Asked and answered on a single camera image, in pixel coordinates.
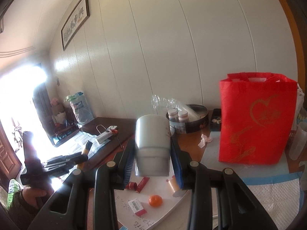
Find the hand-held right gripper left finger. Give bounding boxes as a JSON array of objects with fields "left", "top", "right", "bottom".
[{"left": 29, "top": 139, "right": 135, "bottom": 230}]

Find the red handled screwdriver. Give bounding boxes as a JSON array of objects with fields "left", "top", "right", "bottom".
[{"left": 111, "top": 129, "right": 124, "bottom": 148}]

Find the person's left hand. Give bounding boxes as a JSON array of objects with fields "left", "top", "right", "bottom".
[{"left": 22, "top": 186, "right": 48, "bottom": 208}]

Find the crumpled white wrapper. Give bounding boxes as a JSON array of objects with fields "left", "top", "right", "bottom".
[{"left": 199, "top": 134, "right": 214, "bottom": 148}]

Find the red tube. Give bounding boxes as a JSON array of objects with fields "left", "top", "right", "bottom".
[{"left": 135, "top": 177, "right": 150, "bottom": 193}]

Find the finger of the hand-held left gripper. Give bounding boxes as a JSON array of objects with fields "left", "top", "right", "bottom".
[
  {"left": 45, "top": 165, "right": 73, "bottom": 177},
  {"left": 43, "top": 153, "right": 89, "bottom": 168}
]

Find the brown tape roll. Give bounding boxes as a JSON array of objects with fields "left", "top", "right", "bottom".
[{"left": 168, "top": 178, "right": 186, "bottom": 197}]

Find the small black box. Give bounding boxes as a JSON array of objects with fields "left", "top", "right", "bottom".
[{"left": 210, "top": 108, "right": 222, "bottom": 132}]

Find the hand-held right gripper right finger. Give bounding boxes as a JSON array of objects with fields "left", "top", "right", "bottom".
[{"left": 170, "top": 139, "right": 280, "bottom": 230}]

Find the framed calligraphy picture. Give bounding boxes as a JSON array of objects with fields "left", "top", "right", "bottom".
[{"left": 61, "top": 0, "right": 90, "bottom": 51}]

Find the white power strip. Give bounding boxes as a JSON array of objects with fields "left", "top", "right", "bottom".
[{"left": 96, "top": 124, "right": 114, "bottom": 145}]

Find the orange mandarin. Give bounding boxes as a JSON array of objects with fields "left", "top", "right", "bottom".
[{"left": 149, "top": 195, "right": 163, "bottom": 207}]

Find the light grey cup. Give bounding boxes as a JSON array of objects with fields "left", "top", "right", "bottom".
[{"left": 135, "top": 115, "right": 171, "bottom": 177}]

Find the red and white box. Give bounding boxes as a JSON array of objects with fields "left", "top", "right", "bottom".
[{"left": 128, "top": 198, "right": 147, "bottom": 215}]

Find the clear plastic bag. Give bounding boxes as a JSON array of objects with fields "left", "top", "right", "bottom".
[{"left": 152, "top": 94, "right": 199, "bottom": 120}]

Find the red fabric bag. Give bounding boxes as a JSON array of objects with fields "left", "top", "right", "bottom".
[{"left": 218, "top": 72, "right": 298, "bottom": 165}]

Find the white plastic bag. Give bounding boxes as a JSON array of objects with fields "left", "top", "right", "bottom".
[{"left": 296, "top": 84, "right": 307, "bottom": 125}]

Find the pink flower bouquet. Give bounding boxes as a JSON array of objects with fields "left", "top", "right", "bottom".
[{"left": 50, "top": 97, "right": 65, "bottom": 125}]

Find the person's left forearm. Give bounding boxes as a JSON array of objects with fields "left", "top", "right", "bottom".
[{"left": 8, "top": 196, "right": 46, "bottom": 230}]

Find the white board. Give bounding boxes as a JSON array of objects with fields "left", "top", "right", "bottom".
[{"left": 113, "top": 158, "right": 192, "bottom": 229}]

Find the green patterned cloth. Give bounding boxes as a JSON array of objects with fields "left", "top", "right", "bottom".
[{"left": 7, "top": 179, "right": 21, "bottom": 209}]

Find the wooden door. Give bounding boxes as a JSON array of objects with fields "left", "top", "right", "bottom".
[{"left": 0, "top": 120, "right": 23, "bottom": 185}]

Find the round dark tin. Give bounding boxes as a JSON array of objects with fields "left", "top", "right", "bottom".
[{"left": 166, "top": 104, "right": 209, "bottom": 135}]

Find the clear plastic container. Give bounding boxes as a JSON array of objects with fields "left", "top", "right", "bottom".
[{"left": 289, "top": 122, "right": 307, "bottom": 161}]

